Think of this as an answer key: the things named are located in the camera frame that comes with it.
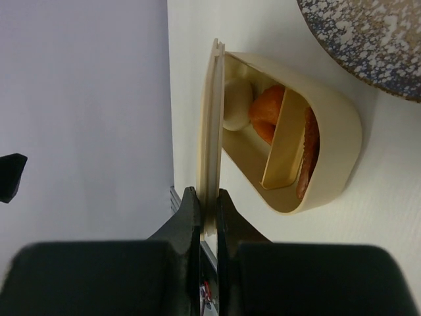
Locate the round speckled grey plate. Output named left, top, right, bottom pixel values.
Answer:
left=297, top=1, right=420, bottom=103

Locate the beige rice ball toy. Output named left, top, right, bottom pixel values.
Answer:
left=223, top=78, right=253, bottom=132

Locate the beige lunch box base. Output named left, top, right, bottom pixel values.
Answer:
left=222, top=52, right=362, bottom=215

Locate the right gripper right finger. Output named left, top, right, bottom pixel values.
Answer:
left=216, top=190, right=419, bottom=315

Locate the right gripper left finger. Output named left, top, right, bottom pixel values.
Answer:
left=1, top=187, right=201, bottom=315

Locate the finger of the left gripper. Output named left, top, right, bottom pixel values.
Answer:
left=0, top=153, right=28, bottom=203

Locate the beige lunch box lid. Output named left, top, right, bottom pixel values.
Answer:
left=196, top=39, right=225, bottom=238

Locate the red bacon slice toy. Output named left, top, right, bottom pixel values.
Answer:
left=296, top=107, right=320, bottom=200

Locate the orange shrimp toy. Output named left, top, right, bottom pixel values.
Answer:
left=248, top=85, right=285, bottom=145

